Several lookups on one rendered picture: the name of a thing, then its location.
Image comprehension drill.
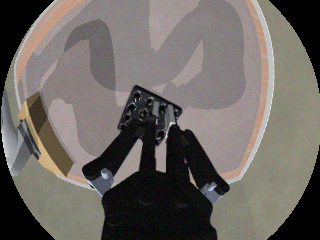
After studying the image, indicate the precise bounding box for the black knob box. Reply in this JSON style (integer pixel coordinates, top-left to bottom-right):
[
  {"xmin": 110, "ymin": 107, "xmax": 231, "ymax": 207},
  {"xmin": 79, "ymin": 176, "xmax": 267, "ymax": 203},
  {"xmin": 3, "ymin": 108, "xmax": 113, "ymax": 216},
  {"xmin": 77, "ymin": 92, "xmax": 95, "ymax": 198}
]
[{"xmin": 117, "ymin": 85, "xmax": 183, "ymax": 147}]

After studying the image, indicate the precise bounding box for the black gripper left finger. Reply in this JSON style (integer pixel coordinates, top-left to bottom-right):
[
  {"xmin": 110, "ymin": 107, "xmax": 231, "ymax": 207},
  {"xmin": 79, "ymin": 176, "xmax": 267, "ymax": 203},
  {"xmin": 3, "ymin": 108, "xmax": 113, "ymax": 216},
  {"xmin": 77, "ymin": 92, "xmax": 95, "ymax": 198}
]
[{"xmin": 82, "ymin": 101, "xmax": 159, "ymax": 206}]

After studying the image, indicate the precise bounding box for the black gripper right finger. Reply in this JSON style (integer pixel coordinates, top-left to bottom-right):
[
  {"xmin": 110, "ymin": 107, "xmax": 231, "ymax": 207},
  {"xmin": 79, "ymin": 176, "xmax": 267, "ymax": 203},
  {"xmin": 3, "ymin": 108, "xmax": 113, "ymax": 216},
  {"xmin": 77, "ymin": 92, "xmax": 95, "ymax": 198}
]
[{"xmin": 165, "ymin": 104, "xmax": 230, "ymax": 208}]

